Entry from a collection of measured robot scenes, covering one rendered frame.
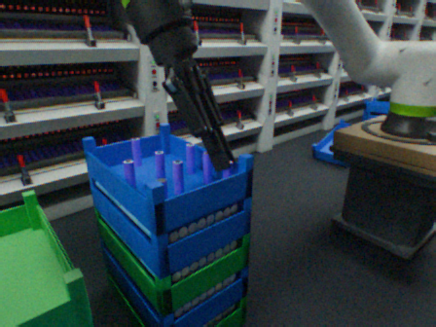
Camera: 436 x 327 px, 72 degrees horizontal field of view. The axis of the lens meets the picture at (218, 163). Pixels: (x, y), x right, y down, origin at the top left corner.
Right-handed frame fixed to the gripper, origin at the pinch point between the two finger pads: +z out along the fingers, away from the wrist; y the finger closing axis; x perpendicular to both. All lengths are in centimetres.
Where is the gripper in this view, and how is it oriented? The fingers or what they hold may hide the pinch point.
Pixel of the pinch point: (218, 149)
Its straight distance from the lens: 53.0
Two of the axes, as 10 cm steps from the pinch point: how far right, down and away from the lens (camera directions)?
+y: 3.5, -3.5, 8.7
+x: -8.5, 2.8, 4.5
